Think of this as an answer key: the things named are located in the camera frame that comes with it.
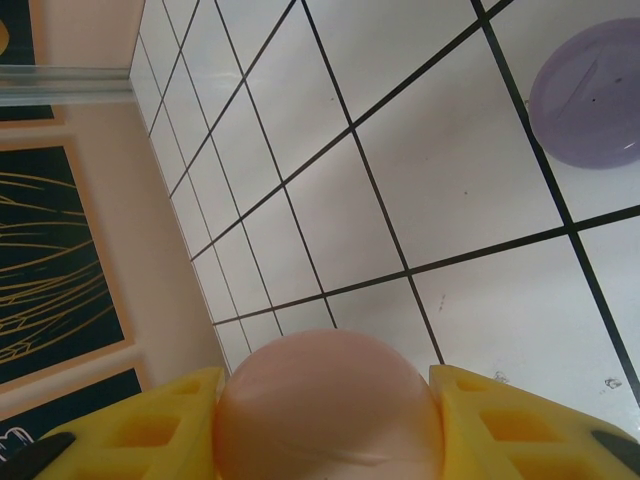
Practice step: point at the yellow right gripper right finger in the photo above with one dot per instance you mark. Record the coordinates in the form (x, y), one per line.
(500, 435)

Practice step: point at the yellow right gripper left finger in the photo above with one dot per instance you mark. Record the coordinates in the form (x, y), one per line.
(125, 440)

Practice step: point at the pink earbud charging case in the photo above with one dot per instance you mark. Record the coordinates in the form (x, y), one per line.
(325, 400)

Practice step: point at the purple earbud charging case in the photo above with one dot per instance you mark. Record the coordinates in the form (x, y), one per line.
(590, 100)

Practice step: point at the dark panel with pink flowers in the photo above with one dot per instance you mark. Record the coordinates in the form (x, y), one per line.
(90, 400)

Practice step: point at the dark panel with gold lines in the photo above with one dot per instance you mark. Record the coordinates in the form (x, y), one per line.
(45, 260)

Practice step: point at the dark panel with gold oval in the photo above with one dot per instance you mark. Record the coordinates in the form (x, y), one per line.
(15, 45)

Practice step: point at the aluminium corner post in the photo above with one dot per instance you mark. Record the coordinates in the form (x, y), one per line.
(60, 82)

